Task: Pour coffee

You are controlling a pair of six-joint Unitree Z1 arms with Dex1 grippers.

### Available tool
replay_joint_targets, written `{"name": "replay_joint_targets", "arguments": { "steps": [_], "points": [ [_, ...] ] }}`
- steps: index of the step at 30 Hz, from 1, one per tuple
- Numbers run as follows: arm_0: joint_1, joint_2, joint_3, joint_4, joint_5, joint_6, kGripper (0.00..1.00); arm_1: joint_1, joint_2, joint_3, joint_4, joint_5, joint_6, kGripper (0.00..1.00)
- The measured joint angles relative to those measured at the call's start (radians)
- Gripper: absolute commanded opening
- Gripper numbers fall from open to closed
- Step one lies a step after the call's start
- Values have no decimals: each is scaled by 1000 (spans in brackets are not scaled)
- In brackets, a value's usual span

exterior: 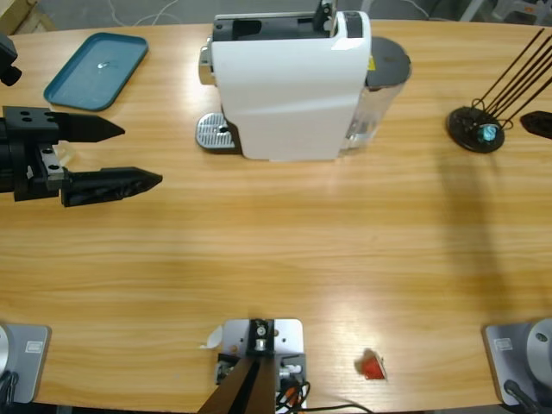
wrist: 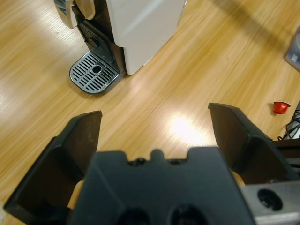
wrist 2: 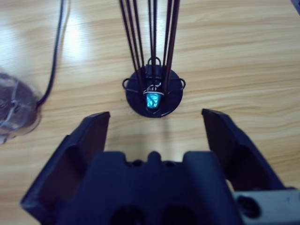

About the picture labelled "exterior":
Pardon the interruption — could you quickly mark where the dark camera mount post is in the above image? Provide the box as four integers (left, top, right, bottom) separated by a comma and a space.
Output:
200, 317, 277, 414

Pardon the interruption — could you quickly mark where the black base cable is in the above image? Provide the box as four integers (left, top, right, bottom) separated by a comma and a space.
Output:
0, 370, 21, 405
503, 379, 543, 414

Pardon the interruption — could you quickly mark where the red coffee capsule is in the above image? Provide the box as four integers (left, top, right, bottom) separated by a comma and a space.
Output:
355, 348, 389, 383

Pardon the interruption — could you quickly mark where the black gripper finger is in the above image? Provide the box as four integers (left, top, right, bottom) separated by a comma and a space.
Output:
60, 166, 164, 209
519, 110, 552, 139
3, 106, 126, 144

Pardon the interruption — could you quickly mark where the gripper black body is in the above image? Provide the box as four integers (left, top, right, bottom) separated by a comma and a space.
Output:
0, 118, 66, 204

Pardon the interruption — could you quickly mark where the white paper tab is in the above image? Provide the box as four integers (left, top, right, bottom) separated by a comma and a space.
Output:
198, 325, 224, 350

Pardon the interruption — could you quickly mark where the teal plastic tray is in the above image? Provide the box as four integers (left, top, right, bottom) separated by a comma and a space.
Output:
42, 32, 150, 113

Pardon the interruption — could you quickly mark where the light wooden board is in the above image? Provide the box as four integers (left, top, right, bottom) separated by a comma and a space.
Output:
0, 0, 57, 38

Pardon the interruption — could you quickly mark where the white plastic stool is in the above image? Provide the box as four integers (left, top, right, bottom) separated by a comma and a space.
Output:
456, 0, 552, 23

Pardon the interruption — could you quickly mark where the white floor cable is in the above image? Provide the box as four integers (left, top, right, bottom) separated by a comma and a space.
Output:
105, 0, 185, 28

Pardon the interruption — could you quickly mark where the orange cable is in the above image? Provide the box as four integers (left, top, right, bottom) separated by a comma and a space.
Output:
275, 383, 303, 409

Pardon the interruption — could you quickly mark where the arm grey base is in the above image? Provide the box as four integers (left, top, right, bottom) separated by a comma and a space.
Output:
481, 317, 552, 406
0, 323, 53, 405

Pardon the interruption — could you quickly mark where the white capsule coffee machine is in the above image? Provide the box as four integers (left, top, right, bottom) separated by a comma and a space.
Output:
198, 0, 373, 164

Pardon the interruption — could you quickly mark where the black capsule holder with rods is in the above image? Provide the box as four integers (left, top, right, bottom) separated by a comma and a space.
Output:
446, 28, 552, 154

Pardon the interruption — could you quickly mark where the clear glass cup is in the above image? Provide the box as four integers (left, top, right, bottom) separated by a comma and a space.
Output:
53, 144, 78, 170

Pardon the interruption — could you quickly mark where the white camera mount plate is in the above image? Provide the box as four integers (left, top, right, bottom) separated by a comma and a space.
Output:
220, 317, 308, 411

